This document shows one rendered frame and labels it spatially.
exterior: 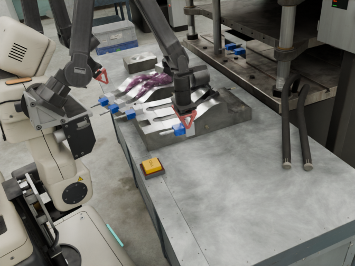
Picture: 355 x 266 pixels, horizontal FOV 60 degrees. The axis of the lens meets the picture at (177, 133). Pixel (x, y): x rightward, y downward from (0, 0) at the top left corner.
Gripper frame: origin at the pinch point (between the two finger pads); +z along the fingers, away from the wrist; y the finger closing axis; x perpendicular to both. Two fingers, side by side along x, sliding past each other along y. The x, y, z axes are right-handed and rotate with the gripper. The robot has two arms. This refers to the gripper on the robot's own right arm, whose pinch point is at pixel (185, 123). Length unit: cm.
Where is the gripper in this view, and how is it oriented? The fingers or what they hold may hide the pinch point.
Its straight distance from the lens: 117.3
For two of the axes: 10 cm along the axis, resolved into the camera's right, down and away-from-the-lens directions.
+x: -9.3, 2.6, -2.5
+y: -3.5, -4.9, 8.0
